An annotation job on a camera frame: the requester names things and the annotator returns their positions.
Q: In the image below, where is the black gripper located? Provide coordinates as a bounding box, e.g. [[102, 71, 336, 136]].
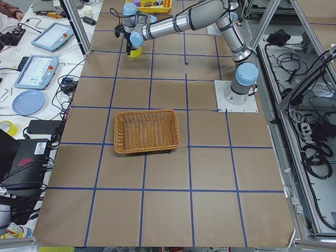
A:
[[114, 23, 132, 56]]

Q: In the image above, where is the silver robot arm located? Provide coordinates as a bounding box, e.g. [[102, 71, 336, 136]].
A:
[[114, 0, 259, 106]]

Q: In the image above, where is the spare yellow tape roll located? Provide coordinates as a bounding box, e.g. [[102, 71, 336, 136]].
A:
[[0, 120, 18, 137]]

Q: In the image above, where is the purple foam cube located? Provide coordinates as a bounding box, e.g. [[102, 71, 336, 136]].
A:
[[131, 0, 141, 7]]

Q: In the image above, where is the white paper cup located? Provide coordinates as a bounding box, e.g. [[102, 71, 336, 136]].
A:
[[82, 5, 93, 18]]

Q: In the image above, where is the far teach pendant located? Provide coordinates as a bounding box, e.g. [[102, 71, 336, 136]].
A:
[[31, 22, 74, 51]]

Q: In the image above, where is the teach pendant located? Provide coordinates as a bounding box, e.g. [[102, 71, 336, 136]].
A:
[[14, 55, 59, 90], [31, 22, 74, 51]]

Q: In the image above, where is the brown wicker basket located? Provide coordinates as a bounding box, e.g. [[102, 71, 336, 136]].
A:
[[114, 109, 181, 154]]

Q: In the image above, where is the near teach pendant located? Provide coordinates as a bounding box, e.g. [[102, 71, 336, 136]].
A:
[[14, 55, 59, 90]]

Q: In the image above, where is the blue plate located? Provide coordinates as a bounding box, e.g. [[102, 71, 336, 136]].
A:
[[12, 90, 45, 116]]

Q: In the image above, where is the black power adapter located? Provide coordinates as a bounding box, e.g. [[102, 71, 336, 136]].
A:
[[23, 120, 61, 139]]

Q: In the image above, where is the black computer box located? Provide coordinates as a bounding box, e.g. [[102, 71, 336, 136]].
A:
[[1, 130, 51, 190]]

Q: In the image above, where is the aluminium frame post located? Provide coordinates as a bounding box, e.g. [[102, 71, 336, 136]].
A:
[[60, 0, 92, 56]]

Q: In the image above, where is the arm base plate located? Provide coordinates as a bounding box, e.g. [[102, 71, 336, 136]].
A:
[[214, 80, 258, 113], [206, 23, 222, 36]]

